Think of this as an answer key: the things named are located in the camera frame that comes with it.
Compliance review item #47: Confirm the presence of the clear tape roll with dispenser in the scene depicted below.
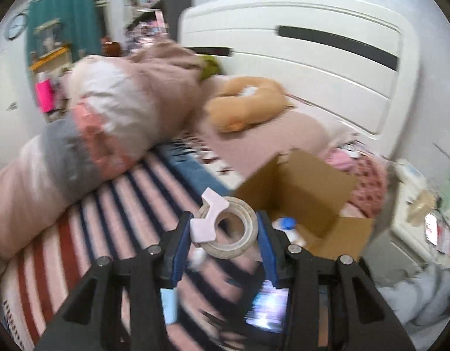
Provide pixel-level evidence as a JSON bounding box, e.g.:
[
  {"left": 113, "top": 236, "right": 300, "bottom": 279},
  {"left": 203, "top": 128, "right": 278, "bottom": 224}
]
[{"left": 190, "top": 188, "right": 258, "bottom": 260}]

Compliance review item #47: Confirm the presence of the light blue square box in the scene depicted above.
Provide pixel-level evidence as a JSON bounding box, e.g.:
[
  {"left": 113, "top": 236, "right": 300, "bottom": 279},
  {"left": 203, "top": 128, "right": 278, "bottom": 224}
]
[{"left": 160, "top": 288, "right": 179, "bottom": 326}]

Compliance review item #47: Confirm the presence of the grey star pattern cloth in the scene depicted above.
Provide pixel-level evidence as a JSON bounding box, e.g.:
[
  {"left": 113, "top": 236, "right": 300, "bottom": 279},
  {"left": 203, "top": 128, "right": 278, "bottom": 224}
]
[{"left": 377, "top": 265, "right": 450, "bottom": 343}]

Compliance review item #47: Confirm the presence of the white nightstand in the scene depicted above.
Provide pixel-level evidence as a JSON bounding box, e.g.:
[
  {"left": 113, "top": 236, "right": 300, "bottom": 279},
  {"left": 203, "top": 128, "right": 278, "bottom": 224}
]
[{"left": 389, "top": 159, "right": 450, "bottom": 268}]

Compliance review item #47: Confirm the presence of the striped fleece blanket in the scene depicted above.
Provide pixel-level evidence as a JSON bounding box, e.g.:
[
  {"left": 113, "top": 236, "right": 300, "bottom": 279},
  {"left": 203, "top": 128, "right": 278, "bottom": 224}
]
[{"left": 0, "top": 140, "right": 256, "bottom": 350}]

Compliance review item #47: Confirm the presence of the brown cardboard box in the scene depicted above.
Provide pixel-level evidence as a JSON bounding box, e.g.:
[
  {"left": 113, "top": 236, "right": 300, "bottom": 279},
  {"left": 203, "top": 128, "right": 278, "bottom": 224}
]
[{"left": 233, "top": 150, "right": 372, "bottom": 260}]

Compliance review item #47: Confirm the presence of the rolled pink grey duvet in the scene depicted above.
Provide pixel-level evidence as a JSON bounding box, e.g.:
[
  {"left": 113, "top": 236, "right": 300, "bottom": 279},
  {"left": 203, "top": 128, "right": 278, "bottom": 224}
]
[{"left": 0, "top": 40, "right": 204, "bottom": 260}]

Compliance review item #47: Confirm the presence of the pink gift bag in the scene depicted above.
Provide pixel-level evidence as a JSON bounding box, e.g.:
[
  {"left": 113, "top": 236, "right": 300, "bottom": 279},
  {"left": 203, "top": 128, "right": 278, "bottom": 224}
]
[{"left": 35, "top": 79, "right": 55, "bottom": 113}]

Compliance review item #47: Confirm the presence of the tan plush toy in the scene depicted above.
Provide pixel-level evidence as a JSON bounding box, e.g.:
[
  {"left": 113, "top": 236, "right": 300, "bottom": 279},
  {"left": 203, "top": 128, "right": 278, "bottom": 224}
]
[{"left": 204, "top": 76, "right": 288, "bottom": 133}]

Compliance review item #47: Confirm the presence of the white bed headboard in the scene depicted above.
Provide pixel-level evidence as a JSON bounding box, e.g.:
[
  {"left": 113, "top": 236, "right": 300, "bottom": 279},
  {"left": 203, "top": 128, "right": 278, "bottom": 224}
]
[{"left": 178, "top": 0, "right": 420, "bottom": 157}]

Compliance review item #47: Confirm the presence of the yellow side table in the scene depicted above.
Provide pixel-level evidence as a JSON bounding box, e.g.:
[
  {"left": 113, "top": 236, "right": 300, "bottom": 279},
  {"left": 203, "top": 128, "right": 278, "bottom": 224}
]
[{"left": 29, "top": 46, "right": 72, "bottom": 78}]

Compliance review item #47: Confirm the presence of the glass display case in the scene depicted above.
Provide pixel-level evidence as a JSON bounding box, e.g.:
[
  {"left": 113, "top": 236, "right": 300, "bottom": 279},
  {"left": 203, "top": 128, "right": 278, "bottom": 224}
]
[{"left": 33, "top": 18, "right": 62, "bottom": 58}]

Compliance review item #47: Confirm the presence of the shelf with items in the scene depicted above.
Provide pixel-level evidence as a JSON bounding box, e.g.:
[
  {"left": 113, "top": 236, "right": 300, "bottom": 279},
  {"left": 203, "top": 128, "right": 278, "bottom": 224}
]
[{"left": 124, "top": 0, "right": 193, "bottom": 43}]

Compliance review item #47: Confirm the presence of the round wall clock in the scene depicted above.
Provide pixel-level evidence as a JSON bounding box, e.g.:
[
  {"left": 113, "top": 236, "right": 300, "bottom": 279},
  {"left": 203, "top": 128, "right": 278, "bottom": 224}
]
[{"left": 4, "top": 13, "right": 27, "bottom": 41}]

